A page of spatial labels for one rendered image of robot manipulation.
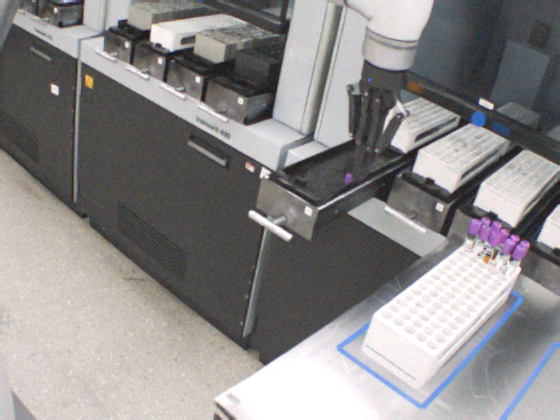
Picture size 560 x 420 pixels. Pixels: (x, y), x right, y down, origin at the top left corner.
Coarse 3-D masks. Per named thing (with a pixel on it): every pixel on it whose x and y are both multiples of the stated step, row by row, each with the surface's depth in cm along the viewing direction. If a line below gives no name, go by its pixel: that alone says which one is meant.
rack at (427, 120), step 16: (416, 112) 147; (432, 112) 148; (448, 112) 152; (384, 128) 139; (400, 128) 136; (416, 128) 138; (432, 128) 150; (448, 128) 153; (400, 144) 137; (416, 144) 140
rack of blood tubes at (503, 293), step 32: (480, 256) 95; (416, 288) 85; (448, 288) 86; (480, 288) 88; (384, 320) 78; (416, 320) 79; (448, 320) 80; (480, 320) 87; (384, 352) 78; (416, 352) 75; (448, 352) 80; (416, 384) 76
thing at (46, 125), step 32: (96, 0) 191; (32, 32) 206; (64, 32) 192; (96, 32) 196; (0, 64) 229; (32, 64) 212; (64, 64) 198; (0, 96) 237; (32, 96) 219; (64, 96) 203; (0, 128) 246; (32, 128) 226; (64, 128) 209; (32, 160) 233; (64, 160) 216; (64, 192) 223
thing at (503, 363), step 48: (384, 288) 94; (528, 288) 100; (336, 336) 83; (480, 336) 87; (528, 336) 89; (240, 384) 73; (288, 384) 74; (336, 384) 75; (384, 384) 76; (432, 384) 78; (480, 384) 79; (528, 384) 80
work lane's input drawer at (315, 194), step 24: (288, 168) 121; (312, 168) 125; (336, 168) 127; (384, 168) 130; (264, 192) 119; (288, 192) 115; (312, 192) 115; (336, 192) 117; (360, 192) 123; (288, 216) 117; (312, 216) 113; (336, 216) 120; (288, 240) 113
